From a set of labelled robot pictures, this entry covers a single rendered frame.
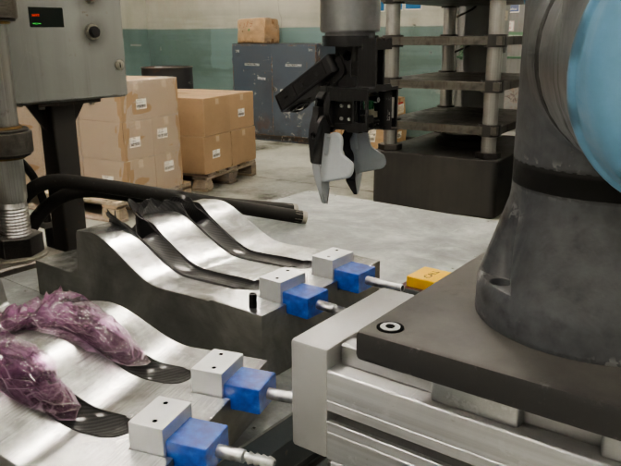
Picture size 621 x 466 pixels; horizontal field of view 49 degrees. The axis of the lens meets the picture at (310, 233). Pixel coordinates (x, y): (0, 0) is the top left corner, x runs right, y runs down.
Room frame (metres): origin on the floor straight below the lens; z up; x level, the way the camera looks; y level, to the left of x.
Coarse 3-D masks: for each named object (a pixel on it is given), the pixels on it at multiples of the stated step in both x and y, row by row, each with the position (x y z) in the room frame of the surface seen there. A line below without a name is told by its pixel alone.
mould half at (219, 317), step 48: (96, 240) 0.95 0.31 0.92; (192, 240) 1.01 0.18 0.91; (240, 240) 1.06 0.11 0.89; (48, 288) 1.05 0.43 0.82; (96, 288) 0.96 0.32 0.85; (144, 288) 0.89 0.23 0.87; (192, 288) 0.86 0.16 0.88; (336, 288) 0.87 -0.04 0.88; (192, 336) 0.83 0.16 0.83; (240, 336) 0.78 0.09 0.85; (288, 336) 0.79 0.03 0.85
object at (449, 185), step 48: (384, 0) 4.96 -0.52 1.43; (432, 0) 4.84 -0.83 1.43; (480, 0) 4.87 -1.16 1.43; (480, 48) 5.89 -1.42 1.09; (480, 96) 5.88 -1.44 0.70; (384, 144) 4.95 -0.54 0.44; (432, 144) 5.20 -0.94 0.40; (480, 144) 5.04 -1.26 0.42; (384, 192) 4.91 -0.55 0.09; (432, 192) 4.71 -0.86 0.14; (480, 192) 4.52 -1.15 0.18
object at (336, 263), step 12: (324, 252) 0.91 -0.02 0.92; (336, 252) 0.91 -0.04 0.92; (348, 252) 0.91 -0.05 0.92; (312, 264) 0.90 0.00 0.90; (324, 264) 0.89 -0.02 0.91; (336, 264) 0.89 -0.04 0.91; (348, 264) 0.90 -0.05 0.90; (360, 264) 0.90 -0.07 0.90; (324, 276) 0.89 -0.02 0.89; (336, 276) 0.88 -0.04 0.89; (348, 276) 0.87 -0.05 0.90; (360, 276) 0.86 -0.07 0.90; (372, 276) 0.88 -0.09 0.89; (348, 288) 0.87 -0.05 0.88; (360, 288) 0.86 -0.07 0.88; (396, 288) 0.84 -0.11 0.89
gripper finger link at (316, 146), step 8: (312, 112) 0.87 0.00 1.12; (320, 112) 0.87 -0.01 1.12; (312, 120) 0.87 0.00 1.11; (320, 120) 0.86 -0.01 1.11; (312, 128) 0.86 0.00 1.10; (320, 128) 0.86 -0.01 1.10; (328, 128) 0.87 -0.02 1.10; (312, 136) 0.87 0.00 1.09; (320, 136) 0.86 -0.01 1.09; (312, 144) 0.86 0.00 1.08; (320, 144) 0.87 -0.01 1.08; (312, 152) 0.87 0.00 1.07; (320, 152) 0.86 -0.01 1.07; (312, 160) 0.87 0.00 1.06; (320, 160) 0.86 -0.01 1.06
